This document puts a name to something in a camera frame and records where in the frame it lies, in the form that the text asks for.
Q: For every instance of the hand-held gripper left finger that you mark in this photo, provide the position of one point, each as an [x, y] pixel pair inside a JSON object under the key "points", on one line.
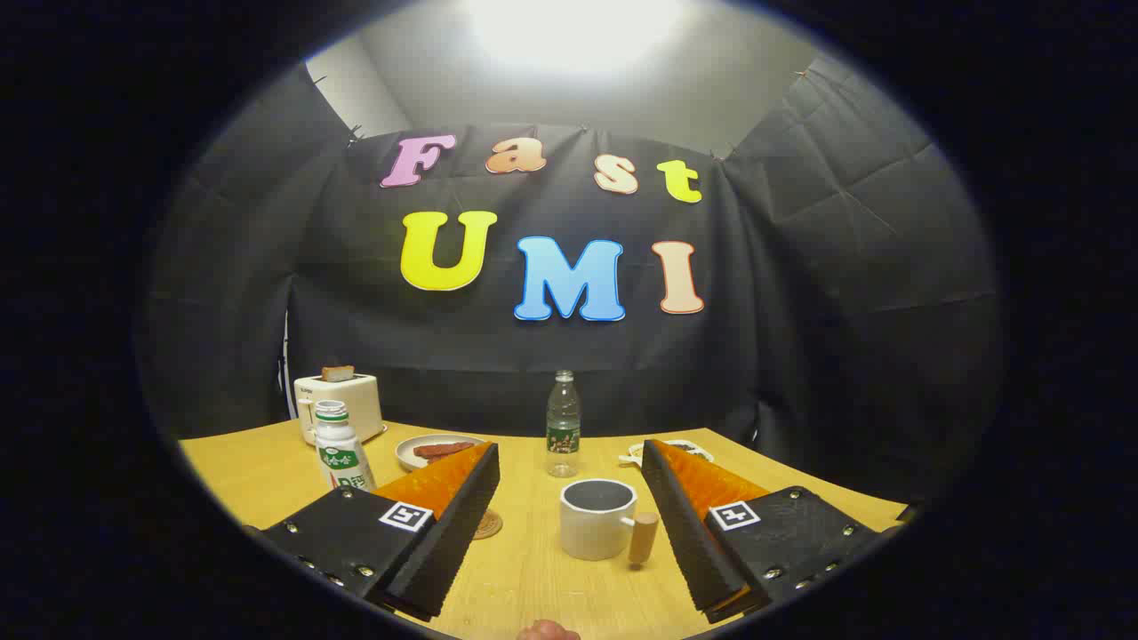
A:
{"points": [[444, 542]]}

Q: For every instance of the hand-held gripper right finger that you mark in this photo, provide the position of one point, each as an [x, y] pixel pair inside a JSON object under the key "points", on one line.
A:
{"points": [[693, 542]]}

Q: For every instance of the round wooden coaster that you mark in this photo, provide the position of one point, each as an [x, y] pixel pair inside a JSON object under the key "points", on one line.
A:
{"points": [[489, 527]]}

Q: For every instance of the white juice bottle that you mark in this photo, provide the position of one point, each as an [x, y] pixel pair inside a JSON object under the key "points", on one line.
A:
{"points": [[340, 449]]}

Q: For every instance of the clear plastic water bottle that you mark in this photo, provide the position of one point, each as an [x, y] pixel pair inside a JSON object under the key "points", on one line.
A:
{"points": [[563, 427]]}

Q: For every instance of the white round plate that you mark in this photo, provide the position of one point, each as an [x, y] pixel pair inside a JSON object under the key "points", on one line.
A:
{"points": [[418, 460]]}

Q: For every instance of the wooden table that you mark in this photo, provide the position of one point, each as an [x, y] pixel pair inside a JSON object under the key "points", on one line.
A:
{"points": [[533, 560]]}

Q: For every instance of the brown meat strip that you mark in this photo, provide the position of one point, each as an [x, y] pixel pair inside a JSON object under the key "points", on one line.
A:
{"points": [[443, 450]]}

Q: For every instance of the white divided snack dish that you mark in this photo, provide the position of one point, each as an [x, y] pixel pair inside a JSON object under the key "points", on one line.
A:
{"points": [[633, 453]]}

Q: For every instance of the white toaster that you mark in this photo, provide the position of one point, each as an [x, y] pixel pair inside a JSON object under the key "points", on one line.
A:
{"points": [[356, 404]]}

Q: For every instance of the toast slice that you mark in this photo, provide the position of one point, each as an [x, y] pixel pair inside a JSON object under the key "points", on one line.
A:
{"points": [[338, 374]]}

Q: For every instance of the black backdrop cloth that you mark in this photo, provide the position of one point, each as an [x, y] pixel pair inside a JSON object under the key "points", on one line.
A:
{"points": [[533, 356]]}

